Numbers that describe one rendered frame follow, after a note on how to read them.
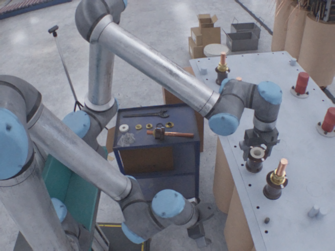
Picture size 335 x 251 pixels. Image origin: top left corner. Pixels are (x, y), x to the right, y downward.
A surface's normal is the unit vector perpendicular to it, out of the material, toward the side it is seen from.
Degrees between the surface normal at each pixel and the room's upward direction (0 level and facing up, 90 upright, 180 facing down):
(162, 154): 90
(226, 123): 92
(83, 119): 5
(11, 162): 83
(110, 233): 0
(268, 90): 5
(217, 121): 93
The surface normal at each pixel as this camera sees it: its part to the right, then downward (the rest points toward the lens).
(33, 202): 0.77, 0.45
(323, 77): 0.11, 0.68
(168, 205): -0.40, -0.57
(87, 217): -0.10, -0.72
